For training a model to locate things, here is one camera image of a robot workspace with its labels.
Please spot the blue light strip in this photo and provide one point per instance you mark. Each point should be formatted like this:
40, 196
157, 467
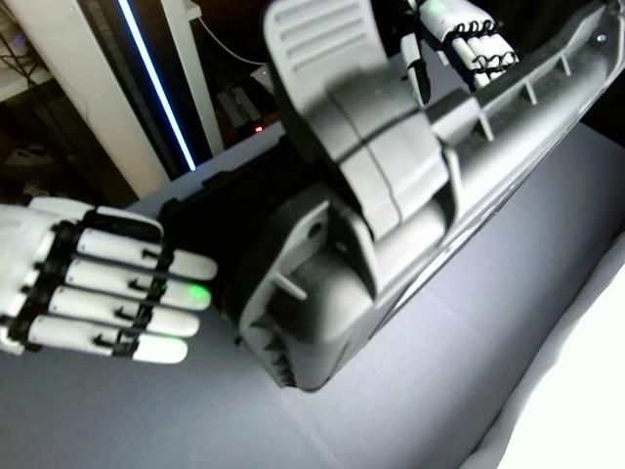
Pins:
156, 83

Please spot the grey table cloth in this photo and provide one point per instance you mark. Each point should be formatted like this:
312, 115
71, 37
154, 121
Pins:
439, 381

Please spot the black device with red light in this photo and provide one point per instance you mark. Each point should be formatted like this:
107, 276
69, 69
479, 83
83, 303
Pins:
241, 113

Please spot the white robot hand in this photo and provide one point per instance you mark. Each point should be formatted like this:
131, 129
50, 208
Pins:
105, 273
446, 14

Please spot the large grey plastic case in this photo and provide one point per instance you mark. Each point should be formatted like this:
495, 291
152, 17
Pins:
371, 205

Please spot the narrow white frame post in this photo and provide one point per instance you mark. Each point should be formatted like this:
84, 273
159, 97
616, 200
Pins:
193, 73

